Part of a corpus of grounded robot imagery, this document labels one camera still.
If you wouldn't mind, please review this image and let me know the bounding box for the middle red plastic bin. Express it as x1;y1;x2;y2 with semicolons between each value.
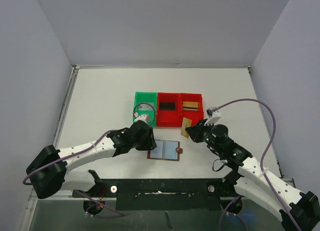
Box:
156;92;182;128

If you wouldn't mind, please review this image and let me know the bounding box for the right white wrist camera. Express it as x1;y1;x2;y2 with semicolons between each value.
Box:
204;107;222;126

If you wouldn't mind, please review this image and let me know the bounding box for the silver card in green bin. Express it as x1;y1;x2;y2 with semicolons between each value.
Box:
137;102;154;111

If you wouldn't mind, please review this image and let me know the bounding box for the card with dark stripe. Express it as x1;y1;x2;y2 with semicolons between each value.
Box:
182;101;199;111

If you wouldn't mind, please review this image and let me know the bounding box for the brown leather card holder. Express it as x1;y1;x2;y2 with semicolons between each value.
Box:
147;140;183;162

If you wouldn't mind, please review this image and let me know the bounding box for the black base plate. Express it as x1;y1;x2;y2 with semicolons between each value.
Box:
86;178;238;211

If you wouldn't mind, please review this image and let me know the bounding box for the red plastic bin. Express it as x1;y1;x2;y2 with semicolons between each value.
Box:
180;93;204;126
156;92;182;128

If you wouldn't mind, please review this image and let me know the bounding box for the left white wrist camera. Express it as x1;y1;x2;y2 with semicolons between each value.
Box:
133;112;151;124

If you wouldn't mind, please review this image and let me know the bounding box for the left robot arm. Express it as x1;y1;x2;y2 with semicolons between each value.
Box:
22;120;157;199

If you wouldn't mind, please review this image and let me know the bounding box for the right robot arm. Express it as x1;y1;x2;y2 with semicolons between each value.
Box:
185;119;320;231

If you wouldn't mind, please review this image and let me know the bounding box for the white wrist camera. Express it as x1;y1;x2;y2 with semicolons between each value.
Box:
133;112;151;124
204;107;222;126

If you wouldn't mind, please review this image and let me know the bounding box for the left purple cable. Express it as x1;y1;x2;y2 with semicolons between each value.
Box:
22;102;155;219

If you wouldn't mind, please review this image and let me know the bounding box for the green plastic bin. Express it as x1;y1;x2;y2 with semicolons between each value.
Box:
133;92;158;127

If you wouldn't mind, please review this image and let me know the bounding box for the right red plastic bin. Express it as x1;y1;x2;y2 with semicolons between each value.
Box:
180;93;204;126

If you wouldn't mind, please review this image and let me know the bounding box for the black card in red bin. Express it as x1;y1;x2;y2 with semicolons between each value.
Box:
159;102;176;111

